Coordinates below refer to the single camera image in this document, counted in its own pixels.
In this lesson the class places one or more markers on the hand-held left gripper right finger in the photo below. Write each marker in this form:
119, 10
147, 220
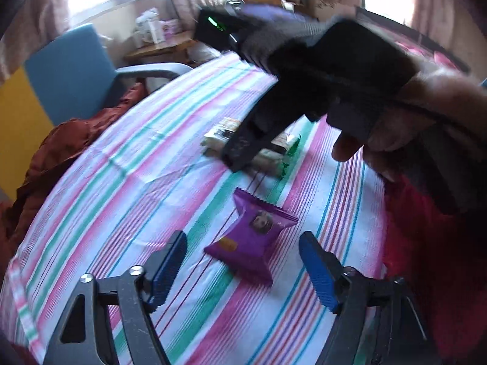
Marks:
319, 273

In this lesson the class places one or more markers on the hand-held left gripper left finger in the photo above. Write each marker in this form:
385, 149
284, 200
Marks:
167, 270

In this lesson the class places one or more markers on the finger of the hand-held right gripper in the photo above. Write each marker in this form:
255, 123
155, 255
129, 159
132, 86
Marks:
251, 137

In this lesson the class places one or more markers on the clear snack bar packet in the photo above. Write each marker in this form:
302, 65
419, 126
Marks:
274, 156

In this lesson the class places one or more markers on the purple snack packet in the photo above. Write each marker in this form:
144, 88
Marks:
253, 235

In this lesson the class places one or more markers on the person's right forearm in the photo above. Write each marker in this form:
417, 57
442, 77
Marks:
449, 159

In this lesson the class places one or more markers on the person's right hand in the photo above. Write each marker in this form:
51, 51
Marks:
437, 99

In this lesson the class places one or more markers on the striped bedsheet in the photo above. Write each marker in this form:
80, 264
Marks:
133, 182

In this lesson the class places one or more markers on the red cloth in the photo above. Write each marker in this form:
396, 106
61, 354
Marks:
430, 266

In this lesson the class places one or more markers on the pink quilt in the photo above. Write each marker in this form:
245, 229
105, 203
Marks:
437, 55

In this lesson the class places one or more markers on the wooden desk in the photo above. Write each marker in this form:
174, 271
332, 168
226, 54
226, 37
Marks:
159, 49

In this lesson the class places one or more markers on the pink small box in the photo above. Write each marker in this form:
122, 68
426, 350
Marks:
170, 29

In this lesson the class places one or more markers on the white carton box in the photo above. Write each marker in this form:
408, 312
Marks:
148, 26

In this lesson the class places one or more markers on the dark red garment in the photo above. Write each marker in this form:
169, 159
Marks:
57, 148

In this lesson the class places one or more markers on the grey yellow blue chair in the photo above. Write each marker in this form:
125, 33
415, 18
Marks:
68, 72

